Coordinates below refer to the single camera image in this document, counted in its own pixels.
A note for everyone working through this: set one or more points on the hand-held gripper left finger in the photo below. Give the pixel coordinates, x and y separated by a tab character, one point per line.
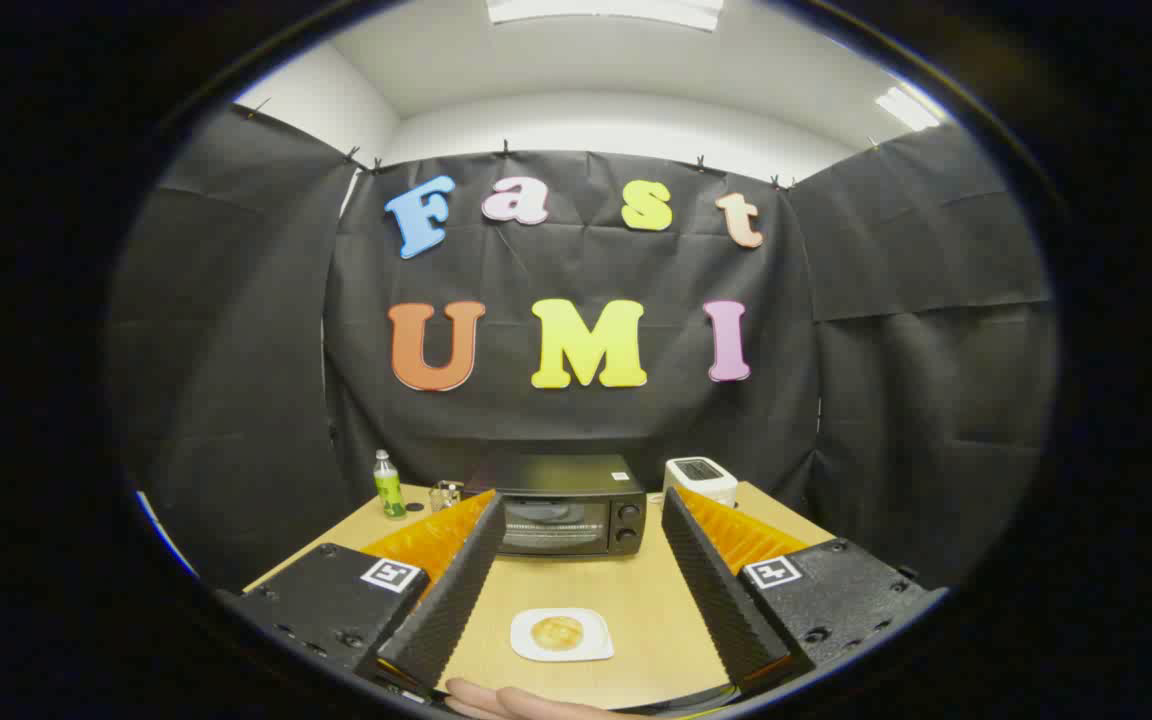
446	600

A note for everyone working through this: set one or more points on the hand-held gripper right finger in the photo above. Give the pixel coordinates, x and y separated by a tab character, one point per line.
721	600

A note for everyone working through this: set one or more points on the round golden bread bun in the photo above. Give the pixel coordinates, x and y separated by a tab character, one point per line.
557	632

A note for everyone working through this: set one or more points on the black toaster oven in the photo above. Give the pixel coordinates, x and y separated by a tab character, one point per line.
576	475

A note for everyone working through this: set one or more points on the white pop-up toaster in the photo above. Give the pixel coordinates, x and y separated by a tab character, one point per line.
701	485

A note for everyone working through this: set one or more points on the green label drink bottle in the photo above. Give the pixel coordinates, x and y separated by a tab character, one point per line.
390	490

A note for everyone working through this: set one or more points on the white square plate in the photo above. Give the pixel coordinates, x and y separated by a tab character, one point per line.
598	646

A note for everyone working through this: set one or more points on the small ceiling light panel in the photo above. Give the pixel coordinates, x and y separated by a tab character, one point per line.
906	108

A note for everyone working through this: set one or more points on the long ceiling light panel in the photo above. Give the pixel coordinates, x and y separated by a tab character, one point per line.
606	10

